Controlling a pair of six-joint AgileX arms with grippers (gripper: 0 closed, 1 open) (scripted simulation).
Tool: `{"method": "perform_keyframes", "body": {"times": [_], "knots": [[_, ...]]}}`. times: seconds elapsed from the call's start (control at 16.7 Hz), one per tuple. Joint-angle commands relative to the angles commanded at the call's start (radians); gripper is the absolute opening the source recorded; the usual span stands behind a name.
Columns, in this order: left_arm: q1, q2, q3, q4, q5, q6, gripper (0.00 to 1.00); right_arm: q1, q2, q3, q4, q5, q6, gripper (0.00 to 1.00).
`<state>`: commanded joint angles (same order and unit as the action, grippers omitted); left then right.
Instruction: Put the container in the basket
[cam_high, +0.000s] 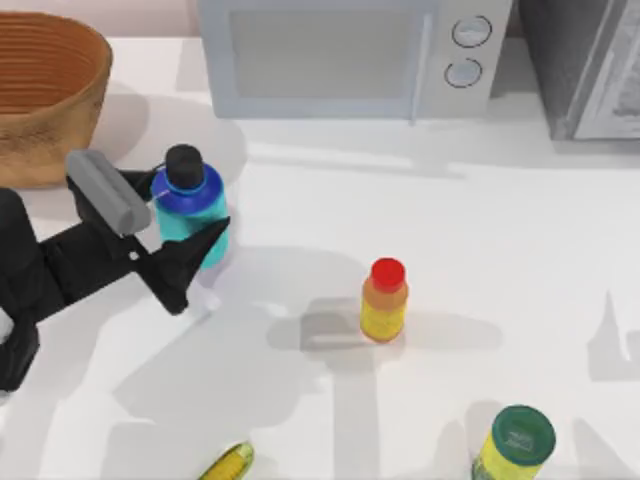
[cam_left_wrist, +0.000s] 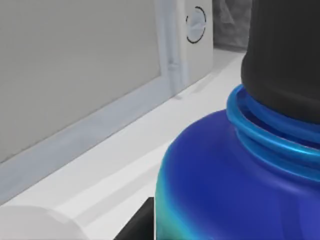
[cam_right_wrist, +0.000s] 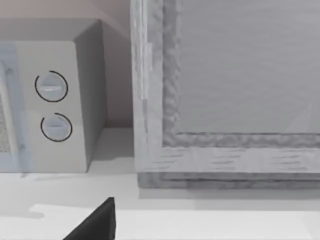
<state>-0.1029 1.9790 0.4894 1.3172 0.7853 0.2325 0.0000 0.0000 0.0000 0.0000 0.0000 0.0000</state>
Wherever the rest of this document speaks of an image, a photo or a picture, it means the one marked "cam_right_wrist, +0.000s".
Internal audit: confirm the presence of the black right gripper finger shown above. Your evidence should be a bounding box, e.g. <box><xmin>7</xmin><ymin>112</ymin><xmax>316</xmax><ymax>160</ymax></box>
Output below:
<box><xmin>62</xmin><ymin>196</ymin><xmax>117</xmax><ymax>240</ymax></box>

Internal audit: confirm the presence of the pale blue microwave door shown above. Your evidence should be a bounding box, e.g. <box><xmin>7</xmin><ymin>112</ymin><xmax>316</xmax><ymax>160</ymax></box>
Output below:
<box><xmin>0</xmin><ymin>42</ymin><xmax>36</xmax><ymax>173</ymax></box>

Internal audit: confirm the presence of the grey cabinet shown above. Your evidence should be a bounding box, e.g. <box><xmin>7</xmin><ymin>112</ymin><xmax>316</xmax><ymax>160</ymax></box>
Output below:
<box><xmin>129</xmin><ymin>0</ymin><xmax>320</xmax><ymax>190</ymax></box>

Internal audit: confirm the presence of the pale microwave oven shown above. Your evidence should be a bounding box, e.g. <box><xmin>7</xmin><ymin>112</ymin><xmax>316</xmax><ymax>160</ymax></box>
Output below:
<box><xmin>0</xmin><ymin>18</ymin><xmax>108</xmax><ymax>174</ymax></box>

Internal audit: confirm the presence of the microwave knob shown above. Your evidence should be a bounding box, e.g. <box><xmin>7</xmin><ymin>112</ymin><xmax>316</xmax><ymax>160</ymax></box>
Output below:
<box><xmin>39</xmin><ymin>74</ymin><xmax>63</xmax><ymax>99</ymax></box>
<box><xmin>45</xmin><ymin>116</ymin><xmax>68</xmax><ymax>135</ymax></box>

